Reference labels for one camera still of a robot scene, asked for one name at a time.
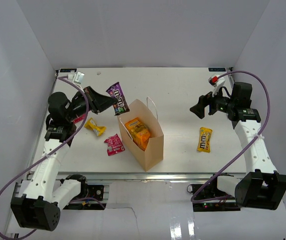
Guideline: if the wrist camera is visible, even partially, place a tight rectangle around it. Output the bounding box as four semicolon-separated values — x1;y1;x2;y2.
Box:
208;74;225;97
67;71;85;85

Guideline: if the orange yellow snack multipack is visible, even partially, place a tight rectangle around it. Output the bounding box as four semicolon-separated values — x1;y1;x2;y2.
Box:
125;117;151;151

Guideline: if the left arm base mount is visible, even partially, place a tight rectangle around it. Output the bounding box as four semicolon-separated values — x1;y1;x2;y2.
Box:
86;184;104;201

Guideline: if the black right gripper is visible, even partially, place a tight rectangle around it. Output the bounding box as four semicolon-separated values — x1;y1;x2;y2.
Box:
190;84;236;119

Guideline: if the blue label left corner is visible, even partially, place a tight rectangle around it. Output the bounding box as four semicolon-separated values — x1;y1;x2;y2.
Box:
60;68;77;73

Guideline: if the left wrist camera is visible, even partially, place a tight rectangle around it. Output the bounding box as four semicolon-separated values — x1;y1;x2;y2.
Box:
67;71;85;85

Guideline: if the yellow M&M's packet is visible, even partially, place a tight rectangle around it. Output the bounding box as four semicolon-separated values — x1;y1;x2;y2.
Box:
197;127;212;153

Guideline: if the pink candy packet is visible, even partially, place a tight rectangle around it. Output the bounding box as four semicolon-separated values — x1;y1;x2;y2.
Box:
104;134;125;156

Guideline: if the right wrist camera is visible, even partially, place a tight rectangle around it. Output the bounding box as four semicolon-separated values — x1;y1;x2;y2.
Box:
208;74;225;97

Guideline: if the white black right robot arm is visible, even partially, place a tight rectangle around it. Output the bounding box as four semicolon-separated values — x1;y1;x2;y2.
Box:
190;82;286;210

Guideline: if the magenta small snack packet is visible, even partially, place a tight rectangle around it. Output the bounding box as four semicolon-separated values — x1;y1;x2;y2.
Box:
73;114;87;124

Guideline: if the dark brown M&M's packet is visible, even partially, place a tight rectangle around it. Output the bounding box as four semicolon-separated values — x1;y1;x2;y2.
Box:
106;82;130;116

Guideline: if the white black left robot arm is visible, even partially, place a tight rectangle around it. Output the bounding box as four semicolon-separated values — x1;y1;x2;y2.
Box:
11;86;117;231

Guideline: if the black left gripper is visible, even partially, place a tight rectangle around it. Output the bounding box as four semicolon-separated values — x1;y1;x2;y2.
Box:
66;86;118;122

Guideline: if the aluminium front rail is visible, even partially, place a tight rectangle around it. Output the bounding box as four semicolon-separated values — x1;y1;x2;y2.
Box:
56;172;213;181

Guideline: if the small yellow snack packet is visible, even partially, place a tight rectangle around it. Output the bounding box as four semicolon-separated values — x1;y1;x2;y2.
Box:
84;117;106;137

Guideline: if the brown paper bag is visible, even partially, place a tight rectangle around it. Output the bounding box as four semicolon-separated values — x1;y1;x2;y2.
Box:
118;99;164;171

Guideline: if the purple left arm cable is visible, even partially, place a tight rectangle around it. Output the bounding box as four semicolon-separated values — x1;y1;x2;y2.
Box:
0;76;106;238

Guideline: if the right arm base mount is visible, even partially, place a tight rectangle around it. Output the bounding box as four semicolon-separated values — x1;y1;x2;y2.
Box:
193;186;241;213

